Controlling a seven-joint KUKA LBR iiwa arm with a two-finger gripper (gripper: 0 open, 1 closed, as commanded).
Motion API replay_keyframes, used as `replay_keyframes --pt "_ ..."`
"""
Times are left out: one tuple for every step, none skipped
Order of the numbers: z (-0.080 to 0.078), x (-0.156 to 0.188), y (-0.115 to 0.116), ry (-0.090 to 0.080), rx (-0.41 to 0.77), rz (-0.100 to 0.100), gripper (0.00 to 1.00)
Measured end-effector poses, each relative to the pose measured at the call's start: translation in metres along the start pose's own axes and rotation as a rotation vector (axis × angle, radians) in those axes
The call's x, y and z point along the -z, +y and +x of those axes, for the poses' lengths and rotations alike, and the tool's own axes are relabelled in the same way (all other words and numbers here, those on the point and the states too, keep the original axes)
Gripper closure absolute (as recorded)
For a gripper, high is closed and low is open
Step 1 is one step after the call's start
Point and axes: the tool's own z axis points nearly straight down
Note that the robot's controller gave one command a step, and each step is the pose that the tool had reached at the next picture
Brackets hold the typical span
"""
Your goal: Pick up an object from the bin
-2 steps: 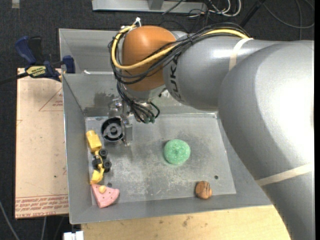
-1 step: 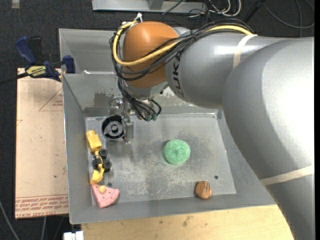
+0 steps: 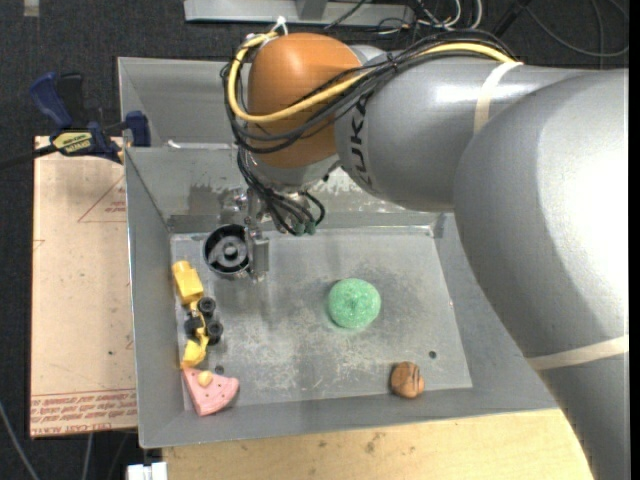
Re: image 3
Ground yellow toy loader black wheels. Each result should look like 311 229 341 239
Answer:
171 259 225 370

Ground black round cup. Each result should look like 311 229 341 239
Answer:
201 223 253 282

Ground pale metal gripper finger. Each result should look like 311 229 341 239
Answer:
249 236 272 284

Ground pink toy cheese wedge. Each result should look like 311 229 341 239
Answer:
180 365 241 418

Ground brown toy bread roll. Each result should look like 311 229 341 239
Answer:
389 360 426 400

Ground green toy apple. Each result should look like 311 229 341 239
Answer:
326 277 383 331

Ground grey metal bin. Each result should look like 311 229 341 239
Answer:
117 56 559 450

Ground brown cardboard board red print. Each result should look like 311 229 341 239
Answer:
29 135 139 439

